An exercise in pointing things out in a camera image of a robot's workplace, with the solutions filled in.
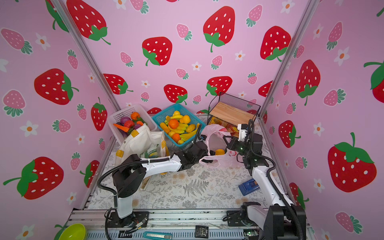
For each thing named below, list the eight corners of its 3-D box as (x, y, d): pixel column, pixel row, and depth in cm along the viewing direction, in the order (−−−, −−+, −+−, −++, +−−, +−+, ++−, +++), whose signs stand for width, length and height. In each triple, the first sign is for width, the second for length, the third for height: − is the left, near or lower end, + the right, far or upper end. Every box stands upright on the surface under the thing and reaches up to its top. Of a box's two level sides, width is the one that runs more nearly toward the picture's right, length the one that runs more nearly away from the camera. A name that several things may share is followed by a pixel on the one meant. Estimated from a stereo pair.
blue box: (243, 196, 83) (246, 193, 78) (238, 187, 87) (240, 183, 82) (256, 191, 85) (259, 187, 80) (250, 182, 89) (254, 178, 84)
